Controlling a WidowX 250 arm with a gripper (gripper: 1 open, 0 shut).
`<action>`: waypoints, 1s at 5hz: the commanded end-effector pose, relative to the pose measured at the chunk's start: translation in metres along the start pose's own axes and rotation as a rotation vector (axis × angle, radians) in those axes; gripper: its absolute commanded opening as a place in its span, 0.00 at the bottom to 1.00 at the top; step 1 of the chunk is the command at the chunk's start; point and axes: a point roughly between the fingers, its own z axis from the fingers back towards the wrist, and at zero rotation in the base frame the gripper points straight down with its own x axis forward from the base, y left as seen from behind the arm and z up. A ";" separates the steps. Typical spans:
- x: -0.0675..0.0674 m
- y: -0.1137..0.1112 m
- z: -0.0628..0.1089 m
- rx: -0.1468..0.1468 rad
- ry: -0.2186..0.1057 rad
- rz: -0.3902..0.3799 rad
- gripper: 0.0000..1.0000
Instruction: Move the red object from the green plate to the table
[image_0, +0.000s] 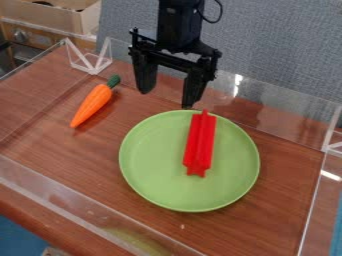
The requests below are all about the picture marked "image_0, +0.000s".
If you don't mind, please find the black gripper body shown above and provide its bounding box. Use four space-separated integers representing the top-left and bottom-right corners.
127 0 223 79

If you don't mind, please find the cardboard box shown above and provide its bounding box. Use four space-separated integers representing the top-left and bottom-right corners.
0 0 101 34

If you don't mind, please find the clear acrylic tray wall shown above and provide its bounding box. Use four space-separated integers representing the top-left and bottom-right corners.
0 44 342 256

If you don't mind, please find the orange toy carrot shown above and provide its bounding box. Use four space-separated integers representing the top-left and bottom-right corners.
69 75 120 128

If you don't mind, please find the red star-shaped block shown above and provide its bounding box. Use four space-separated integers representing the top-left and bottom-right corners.
183 110 216 178

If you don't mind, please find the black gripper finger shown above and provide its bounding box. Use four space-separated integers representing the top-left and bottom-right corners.
132 54 157 94
181 70 207 109

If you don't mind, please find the black cable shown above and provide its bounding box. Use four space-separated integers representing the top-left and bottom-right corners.
196 0 224 24

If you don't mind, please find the green round plate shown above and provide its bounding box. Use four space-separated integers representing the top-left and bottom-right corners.
119 110 260 212

